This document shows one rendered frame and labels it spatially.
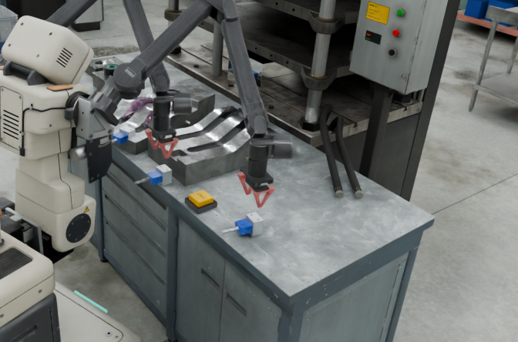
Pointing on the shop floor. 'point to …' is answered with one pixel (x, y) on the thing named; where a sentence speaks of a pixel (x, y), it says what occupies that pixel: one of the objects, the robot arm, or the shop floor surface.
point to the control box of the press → (394, 48)
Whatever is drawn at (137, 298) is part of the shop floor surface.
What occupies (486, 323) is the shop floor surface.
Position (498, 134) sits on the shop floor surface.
